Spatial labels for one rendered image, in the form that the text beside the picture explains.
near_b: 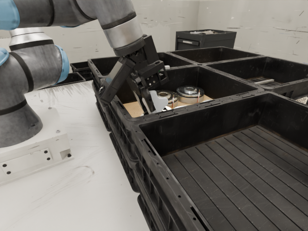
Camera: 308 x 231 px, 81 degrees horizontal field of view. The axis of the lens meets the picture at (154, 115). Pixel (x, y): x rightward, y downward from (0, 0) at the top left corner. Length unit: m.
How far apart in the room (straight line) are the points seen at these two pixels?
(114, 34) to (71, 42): 3.32
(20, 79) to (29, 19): 0.24
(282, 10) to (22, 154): 3.94
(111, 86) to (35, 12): 0.18
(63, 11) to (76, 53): 3.31
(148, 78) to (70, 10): 0.20
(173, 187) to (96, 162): 0.41
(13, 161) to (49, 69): 0.27
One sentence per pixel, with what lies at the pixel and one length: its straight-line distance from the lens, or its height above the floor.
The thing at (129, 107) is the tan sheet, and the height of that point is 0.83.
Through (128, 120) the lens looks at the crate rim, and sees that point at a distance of 0.36.
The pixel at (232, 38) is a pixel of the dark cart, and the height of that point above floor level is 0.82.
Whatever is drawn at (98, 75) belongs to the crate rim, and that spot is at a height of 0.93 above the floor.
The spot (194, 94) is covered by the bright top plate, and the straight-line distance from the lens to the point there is 0.67.
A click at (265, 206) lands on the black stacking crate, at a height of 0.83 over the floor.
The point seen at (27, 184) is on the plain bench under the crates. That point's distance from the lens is 0.64.
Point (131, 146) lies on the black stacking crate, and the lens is 0.43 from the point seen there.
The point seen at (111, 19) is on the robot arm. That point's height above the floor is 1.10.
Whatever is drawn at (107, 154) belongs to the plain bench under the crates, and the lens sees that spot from 0.64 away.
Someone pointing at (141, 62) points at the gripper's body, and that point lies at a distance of 0.43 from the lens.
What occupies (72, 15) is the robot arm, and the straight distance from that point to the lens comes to 0.44.
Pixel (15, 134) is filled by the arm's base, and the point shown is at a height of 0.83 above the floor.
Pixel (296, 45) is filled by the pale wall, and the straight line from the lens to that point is 3.91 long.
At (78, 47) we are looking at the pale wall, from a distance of 3.73.
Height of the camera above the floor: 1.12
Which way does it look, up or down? 30 degrees down
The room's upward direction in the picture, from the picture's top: straight up
